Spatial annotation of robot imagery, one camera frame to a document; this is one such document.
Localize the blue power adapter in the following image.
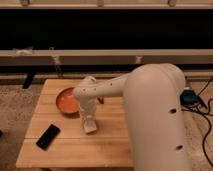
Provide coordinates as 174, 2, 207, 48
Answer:
180, 89, 198, 105

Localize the white sponge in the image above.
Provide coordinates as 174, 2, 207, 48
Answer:
83, 120, 97, 134

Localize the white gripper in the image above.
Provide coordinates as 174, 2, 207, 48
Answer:
80, 98, 96, 122

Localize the wooden table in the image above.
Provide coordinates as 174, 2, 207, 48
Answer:
16, 79, 132, 168

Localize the black bracket on wall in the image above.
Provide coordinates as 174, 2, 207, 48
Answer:
22, 73, 36, 89

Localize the orange bowl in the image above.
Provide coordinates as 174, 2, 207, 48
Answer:
56, 87, 79, 114

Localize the black floor cable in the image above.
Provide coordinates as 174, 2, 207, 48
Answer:
181, 76, 213, 168

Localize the black smartphone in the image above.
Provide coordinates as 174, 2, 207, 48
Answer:
36, 124, 60, 150

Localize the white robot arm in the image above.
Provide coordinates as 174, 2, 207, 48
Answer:
73, 64, 192, 171

